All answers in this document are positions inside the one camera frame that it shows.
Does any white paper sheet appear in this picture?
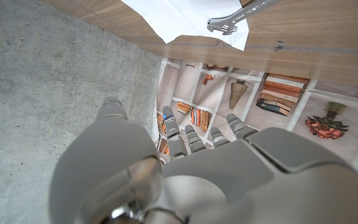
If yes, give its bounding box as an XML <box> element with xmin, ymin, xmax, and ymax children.
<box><xmin>120</xmin><ymin>0</ymin><xmax>250</xmax><ymax>52</ymax></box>

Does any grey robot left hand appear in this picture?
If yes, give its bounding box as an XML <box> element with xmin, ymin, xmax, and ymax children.
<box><xmin>48</xmin><ymin>96</ymin><xmax>358</xmax><ymax>224</ymax></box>

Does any silver adjustable wrench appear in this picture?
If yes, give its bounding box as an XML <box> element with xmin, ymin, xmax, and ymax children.
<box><xmin>206</xmin><ymin>0</ymin><xmax>284</xmax><ymax>35</ymax></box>

